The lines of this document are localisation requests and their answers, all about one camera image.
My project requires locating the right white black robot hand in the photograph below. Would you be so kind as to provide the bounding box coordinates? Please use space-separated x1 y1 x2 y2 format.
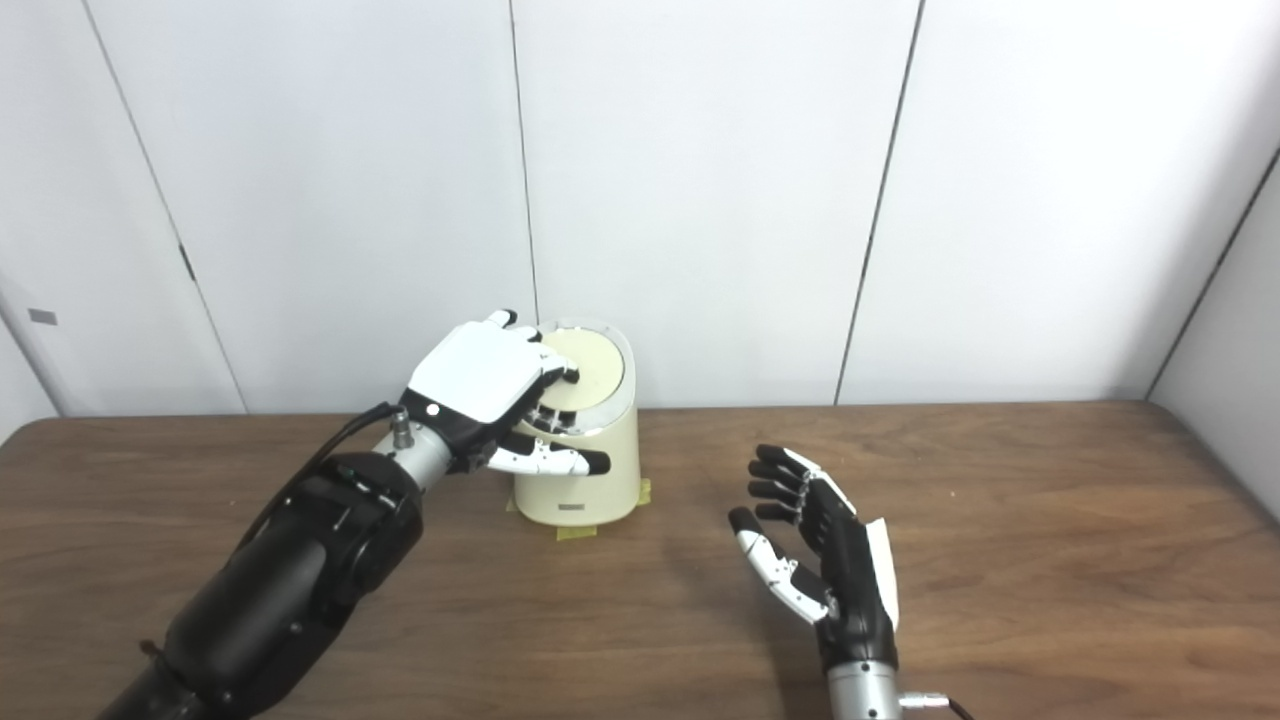
727 444 901 671

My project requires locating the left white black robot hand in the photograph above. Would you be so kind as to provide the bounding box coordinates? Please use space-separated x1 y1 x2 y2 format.
400 309 613 479

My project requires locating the cream round bin lid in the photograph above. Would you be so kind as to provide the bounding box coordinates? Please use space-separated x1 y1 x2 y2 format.
535 328 626 409

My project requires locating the cream-colored round bin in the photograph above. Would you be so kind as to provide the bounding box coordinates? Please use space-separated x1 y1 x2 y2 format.
510 318 641 528

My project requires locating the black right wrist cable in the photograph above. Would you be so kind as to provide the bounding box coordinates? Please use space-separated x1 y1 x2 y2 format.
900 692 976 720

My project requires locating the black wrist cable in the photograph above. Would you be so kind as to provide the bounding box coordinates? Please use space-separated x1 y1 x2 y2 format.
240 400 401 541
900 692 976 720

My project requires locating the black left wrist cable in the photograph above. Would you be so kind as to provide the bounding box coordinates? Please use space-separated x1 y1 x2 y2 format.
240 400 401 541

